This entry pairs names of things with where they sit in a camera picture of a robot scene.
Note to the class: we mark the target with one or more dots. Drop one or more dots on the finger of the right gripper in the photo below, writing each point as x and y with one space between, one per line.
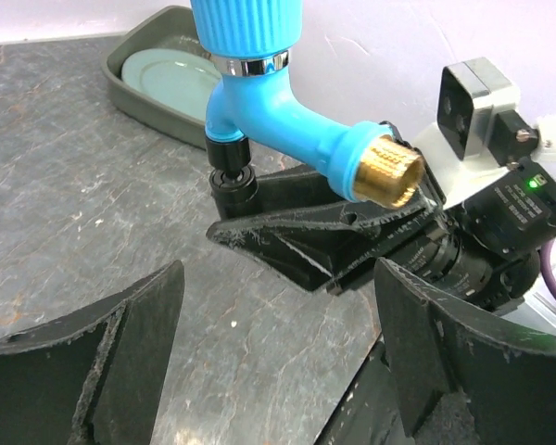
331 247
297 187

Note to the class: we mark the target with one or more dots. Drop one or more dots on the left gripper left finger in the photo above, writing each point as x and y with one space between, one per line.
94 376

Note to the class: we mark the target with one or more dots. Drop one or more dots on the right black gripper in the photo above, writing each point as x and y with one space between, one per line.
486 250

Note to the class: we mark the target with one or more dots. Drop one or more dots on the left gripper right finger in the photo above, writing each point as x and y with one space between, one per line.
446 372

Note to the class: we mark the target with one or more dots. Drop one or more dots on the black cylindrical adapter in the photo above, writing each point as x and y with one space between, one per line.
233 181

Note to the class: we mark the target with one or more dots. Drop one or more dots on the blue water faucet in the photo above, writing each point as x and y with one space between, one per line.
250 43

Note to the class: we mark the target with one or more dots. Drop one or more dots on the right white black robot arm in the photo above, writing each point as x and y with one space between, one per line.
551 306

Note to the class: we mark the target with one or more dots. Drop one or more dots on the teal round plate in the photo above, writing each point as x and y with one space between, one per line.
177 79

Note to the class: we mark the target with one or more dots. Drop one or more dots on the dark green rectangular tray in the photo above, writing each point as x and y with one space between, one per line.
173 27

